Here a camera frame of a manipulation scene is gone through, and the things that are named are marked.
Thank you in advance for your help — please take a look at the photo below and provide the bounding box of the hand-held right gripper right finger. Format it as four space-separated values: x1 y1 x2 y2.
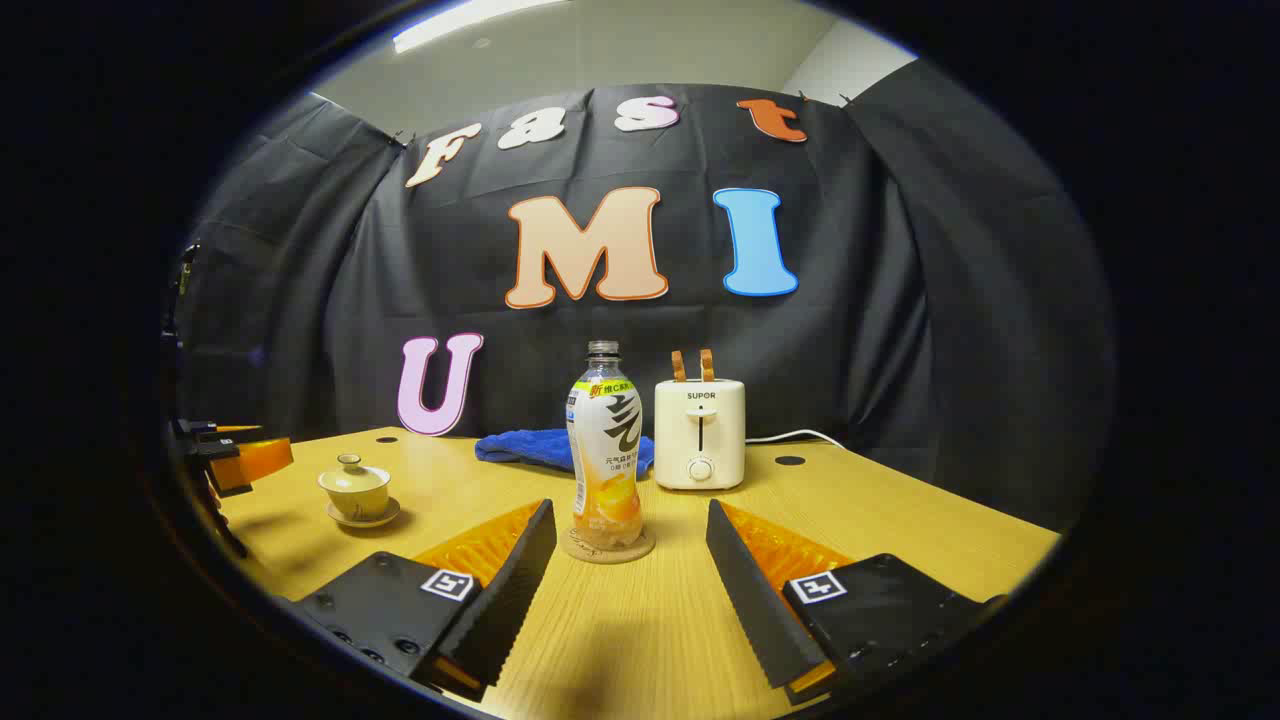
705 498 1011 706

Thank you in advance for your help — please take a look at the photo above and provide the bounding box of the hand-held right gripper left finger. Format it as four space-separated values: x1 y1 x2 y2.
290 498 558 701

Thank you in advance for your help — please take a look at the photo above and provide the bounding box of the beige teacup lid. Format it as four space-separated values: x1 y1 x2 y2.
322 453 387 489

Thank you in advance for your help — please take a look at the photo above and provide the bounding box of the beige ceramic teacup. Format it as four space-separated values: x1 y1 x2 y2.
318 468 392 521

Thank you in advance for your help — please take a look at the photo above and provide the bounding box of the round cork coaster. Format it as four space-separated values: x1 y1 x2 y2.
560 525 657 565

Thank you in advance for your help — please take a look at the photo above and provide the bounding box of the clear plastic water bottle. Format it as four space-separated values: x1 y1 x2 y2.
566 340 645 551

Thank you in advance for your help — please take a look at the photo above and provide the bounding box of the beige ceramic saucer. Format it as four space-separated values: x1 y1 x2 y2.
326 497 402 529

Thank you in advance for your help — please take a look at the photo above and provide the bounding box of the blue towel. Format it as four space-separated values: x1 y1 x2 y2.
475 428 656 476

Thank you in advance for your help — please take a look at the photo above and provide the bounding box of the cream toaster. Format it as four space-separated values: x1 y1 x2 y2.
654 378 747 491

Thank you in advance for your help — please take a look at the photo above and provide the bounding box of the black backdrop cloth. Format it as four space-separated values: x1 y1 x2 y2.
175 60 1116 531

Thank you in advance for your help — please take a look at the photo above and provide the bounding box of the white power cable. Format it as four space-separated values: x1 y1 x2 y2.
745 429 849 451

